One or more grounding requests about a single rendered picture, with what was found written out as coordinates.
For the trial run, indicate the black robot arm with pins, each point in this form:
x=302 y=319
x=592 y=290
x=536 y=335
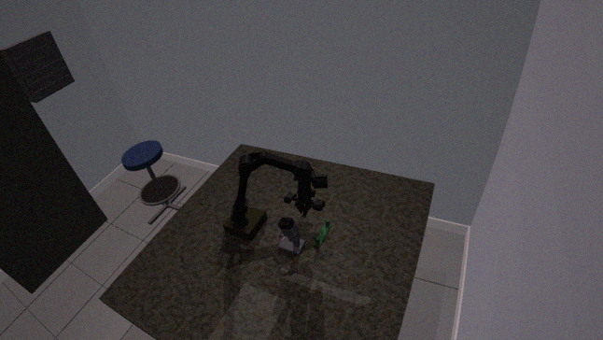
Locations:
x=302 y=171

